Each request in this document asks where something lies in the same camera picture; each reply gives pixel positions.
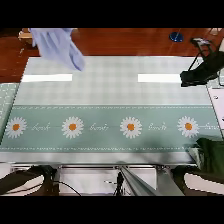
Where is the dark green garment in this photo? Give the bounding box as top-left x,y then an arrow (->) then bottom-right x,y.
187,137 -> 224,177

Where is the lavender garment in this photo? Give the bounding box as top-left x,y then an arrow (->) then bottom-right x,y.
28,27 -> 87,72

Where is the black cable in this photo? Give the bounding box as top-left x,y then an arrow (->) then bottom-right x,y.
52,179 -> 83,197

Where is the silver frame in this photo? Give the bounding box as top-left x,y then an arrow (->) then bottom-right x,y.
0,161 -> 202,197

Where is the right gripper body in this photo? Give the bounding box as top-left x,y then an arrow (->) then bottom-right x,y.
179,62 -> 210,89

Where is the blue round object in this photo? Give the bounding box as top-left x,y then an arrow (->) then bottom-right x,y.
168,31 -> 185,43

